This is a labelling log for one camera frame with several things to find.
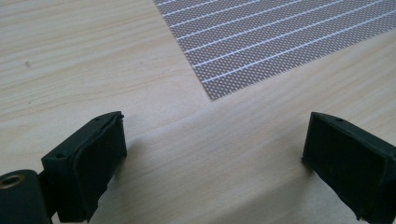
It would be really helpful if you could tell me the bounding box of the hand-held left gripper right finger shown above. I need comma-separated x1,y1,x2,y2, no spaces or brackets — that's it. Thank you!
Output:
301,111,396,224

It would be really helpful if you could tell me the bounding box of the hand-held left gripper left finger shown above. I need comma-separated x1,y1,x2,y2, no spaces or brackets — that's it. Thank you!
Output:
40,110,128,224

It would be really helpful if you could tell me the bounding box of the grey striped woven placemat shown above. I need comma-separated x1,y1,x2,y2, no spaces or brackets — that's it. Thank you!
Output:
152,0,396,102

